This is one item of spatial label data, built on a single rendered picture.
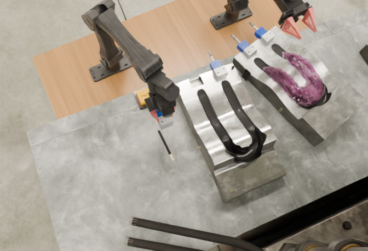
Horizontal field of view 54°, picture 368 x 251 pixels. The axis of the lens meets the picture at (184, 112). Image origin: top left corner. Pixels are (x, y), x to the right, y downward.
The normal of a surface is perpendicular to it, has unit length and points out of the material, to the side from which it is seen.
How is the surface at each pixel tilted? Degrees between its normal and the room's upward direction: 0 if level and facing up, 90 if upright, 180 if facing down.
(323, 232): 0
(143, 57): 16
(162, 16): 0
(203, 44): 0
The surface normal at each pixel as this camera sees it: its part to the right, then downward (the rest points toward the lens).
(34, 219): 0.04, -0.35
